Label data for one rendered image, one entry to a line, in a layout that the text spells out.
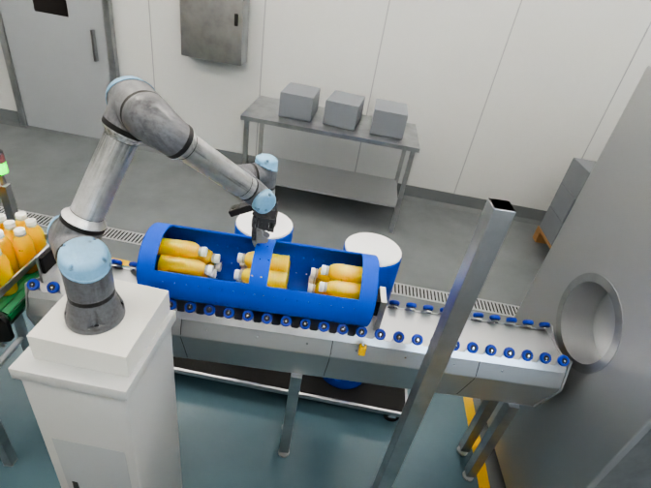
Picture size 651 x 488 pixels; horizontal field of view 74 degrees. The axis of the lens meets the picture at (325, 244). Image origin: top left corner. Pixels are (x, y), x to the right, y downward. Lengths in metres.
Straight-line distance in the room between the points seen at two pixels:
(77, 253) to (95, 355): 0.28
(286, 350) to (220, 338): 0.27
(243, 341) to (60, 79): 4.49
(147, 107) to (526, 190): 4.63
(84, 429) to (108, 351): 0.33
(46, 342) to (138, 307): 0.24
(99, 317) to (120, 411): 0.28
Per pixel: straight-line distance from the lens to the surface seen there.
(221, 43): 4.66
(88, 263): 1.21
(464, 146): 4.95
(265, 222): 1.54
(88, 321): 1.31
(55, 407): 1.52
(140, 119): 1.11
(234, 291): 1.61
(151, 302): 1.40
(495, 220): 1.19
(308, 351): 1.78
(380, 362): 1.82
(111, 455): 1.62
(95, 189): 1.27
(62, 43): 5.64
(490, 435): 2.38
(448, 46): 4.67
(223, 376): 2.58
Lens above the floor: 2.16
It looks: 33 degrees down
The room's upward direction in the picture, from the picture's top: 10 degrees clockwise
